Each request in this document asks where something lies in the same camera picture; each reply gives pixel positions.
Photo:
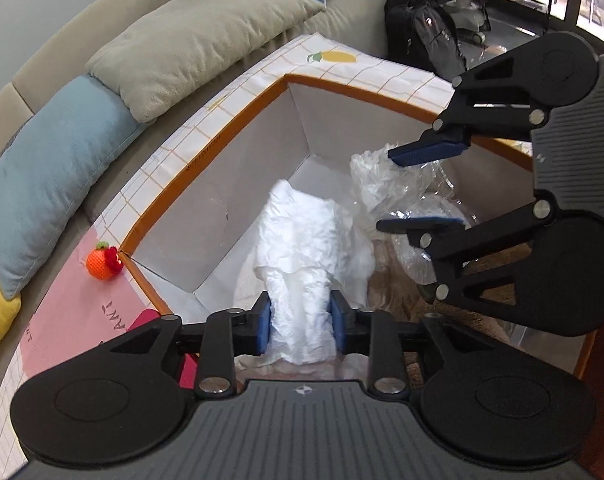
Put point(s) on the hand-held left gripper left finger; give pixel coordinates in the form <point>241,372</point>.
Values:
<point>263,325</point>

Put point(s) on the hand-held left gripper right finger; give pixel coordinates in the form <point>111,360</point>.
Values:
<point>339,325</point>

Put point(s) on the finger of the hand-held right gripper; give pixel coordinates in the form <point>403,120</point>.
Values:
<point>422,152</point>
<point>422,223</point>

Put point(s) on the clear plastic bag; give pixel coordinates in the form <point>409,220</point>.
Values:
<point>442,255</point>

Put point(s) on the translucent plastic bag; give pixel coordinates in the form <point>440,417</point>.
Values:
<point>377,180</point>

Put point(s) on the brown plush cloth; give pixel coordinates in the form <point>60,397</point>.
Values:
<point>392,285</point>

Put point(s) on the orange cardboard box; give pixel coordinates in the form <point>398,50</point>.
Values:
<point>192,210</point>

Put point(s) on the black backpack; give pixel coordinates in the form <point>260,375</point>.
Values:
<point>422,30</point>

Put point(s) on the office chair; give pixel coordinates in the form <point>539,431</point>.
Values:
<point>464,15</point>

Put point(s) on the orange crocheted ball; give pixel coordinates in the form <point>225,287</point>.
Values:
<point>102,262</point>

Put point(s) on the beige pillow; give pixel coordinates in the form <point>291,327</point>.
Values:
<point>197,40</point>

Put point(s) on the light blue pillow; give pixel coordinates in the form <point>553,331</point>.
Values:
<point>57,160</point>

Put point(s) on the beige sofa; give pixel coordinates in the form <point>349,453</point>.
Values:
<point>57,45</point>

